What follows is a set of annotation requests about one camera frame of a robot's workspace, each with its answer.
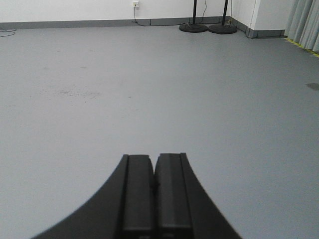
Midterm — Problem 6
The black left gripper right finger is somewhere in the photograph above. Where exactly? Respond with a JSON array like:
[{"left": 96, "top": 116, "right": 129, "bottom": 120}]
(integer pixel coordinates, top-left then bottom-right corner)
[{"left": 155, "top": 153, "right": 240, "bottom": 239}]

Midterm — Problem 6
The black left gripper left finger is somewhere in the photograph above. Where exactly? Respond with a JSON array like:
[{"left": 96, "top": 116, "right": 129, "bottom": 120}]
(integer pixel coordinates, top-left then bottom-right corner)
[{"left": 36, "top": 155, "right": 155, "bottom": 239}]

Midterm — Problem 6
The black round stand base left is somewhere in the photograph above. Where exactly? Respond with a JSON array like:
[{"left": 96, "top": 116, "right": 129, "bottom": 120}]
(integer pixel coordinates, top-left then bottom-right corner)
[{"left": 179, "top": 0, "right": 208, "bottom": 33}]

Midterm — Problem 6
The black round stand base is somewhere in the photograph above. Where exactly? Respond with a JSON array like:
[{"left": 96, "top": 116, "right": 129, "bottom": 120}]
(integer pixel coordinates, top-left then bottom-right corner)
[
  {"left": 179, "top": 0, "right": 208, "bottom": 33},
  {"left": 208, "top": 0, "right": 237, "bottom": 34}
]

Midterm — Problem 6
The black round stand base right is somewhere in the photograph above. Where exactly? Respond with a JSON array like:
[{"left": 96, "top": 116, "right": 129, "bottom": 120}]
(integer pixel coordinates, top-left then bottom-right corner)
[{"left": 208, "top": 0, "right": 237, "bottom": 34}]

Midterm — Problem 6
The grey curtain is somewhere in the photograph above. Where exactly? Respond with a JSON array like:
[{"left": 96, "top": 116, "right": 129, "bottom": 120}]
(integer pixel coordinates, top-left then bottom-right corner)
[{"left": 285, "top": 0, "right": 319, "bottom": 52}]

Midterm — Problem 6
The black cable on wall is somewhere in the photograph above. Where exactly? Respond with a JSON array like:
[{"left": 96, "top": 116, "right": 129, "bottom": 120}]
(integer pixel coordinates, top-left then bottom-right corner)
[{"left": 131, "top": 6, "right": 181, "bottom": 27}]

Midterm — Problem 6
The white wall power socket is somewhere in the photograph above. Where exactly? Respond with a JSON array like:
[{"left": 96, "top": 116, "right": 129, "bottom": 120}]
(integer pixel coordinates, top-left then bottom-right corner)
[{"left": 133, "top": 0, "right": 139, "bottom": 7}]

